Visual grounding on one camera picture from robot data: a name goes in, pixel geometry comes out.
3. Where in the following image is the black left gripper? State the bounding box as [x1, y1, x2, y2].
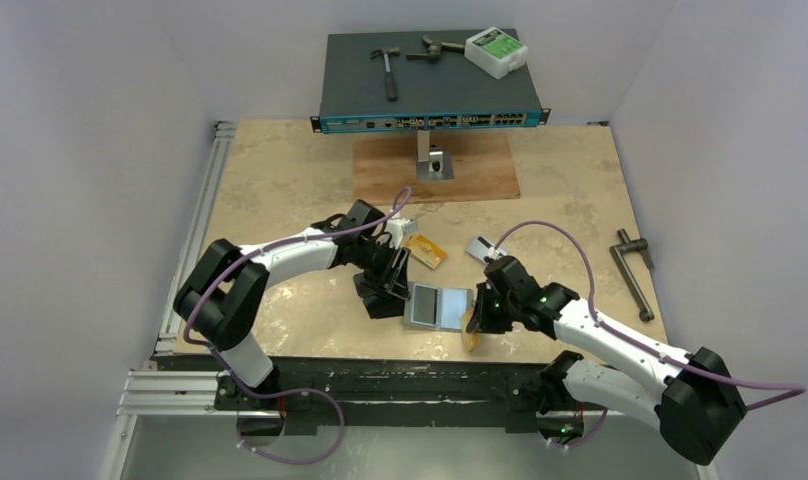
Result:
[352, 237, 409, 300]

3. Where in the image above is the black credit card stack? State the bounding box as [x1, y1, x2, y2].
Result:
[353, 273, 409, 319]

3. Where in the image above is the single black credit card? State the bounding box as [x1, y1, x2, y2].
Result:
[409, 284, 438, 328]

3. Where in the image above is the grey card holder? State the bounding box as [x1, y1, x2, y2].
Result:
[403, 282, 474, 332]

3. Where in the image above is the single orange credit card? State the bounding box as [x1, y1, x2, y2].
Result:
[460, 305, 480, 354]

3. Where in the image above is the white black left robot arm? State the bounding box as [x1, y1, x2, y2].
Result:
[173, 200, 410, 409]

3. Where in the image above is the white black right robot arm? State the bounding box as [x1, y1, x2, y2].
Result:
[466, 256, 747, 465]

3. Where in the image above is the silver white credit card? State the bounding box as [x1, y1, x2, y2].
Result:
[466, 235, 494, 265]

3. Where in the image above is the grey metal stand base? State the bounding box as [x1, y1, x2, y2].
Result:
[416, 130, 455, 183]

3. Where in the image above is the brown wooden board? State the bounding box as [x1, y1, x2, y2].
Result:
[353, 132, 521, 205]

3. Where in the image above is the small hammer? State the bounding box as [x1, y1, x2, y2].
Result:
[369, 47, 400, 102]

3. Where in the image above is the dark metal clamp tool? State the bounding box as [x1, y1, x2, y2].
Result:
[405, 35, 465, 63]

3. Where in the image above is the white green plastic box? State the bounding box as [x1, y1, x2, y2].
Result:
[464, 27, 529, 79]

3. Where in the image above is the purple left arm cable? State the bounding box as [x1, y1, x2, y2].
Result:
[181, 186, 414, 347]

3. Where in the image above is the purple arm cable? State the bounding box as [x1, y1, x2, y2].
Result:
[493, 220, 807, 412]
[181, 186, 414, 347]

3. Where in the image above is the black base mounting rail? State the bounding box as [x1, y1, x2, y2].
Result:
[150, 354, 607, 439]

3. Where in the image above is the metal crank handle tool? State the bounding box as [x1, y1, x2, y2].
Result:
[609, 228, 656, 323]

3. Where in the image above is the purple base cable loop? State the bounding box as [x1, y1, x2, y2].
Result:
[234, 387, 348, 465]

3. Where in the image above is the blue network switch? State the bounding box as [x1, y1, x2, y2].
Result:
[311, 30, 551, 134]

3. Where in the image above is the aluminium frame rail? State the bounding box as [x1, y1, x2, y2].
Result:
[97, 121, 238, 479]

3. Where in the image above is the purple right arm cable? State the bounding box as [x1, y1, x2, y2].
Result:
[493, 220, 807, 412]

